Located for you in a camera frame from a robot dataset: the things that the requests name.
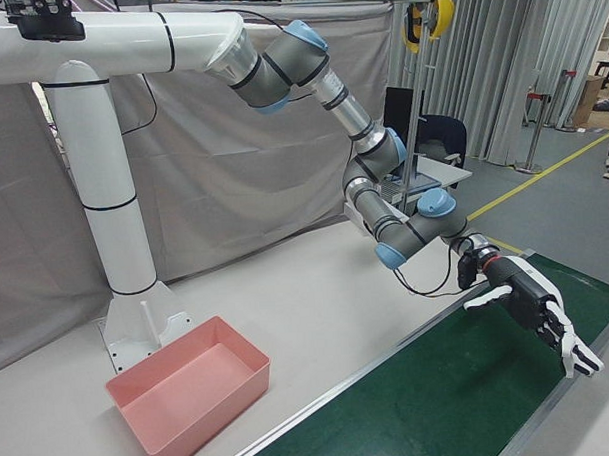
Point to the robot hand black white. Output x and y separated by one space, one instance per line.
527 300

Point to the grey UR5e robot arm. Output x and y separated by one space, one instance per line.
299 63

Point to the pink plastic basket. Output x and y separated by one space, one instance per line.
190 382

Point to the grey desk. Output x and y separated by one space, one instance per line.
450 174

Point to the grey laptop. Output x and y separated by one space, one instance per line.
425 183

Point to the green conveyor belt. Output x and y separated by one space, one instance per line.
416 409

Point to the black office chair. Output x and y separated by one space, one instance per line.
446 130

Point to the cardboard box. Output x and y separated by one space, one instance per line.
587 100

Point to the black bag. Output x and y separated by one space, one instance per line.
603 105

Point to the pleated grey curtain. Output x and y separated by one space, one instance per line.
494 81

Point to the black monitor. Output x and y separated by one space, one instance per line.
398 114

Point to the grey cloth backdrop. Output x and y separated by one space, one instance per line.
232 165

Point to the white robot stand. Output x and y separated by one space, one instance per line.
108 195

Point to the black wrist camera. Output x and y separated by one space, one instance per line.
467 272

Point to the silver stanchion post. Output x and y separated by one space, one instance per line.
528 168
565 128

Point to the black camera on stand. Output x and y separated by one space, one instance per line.
47 27

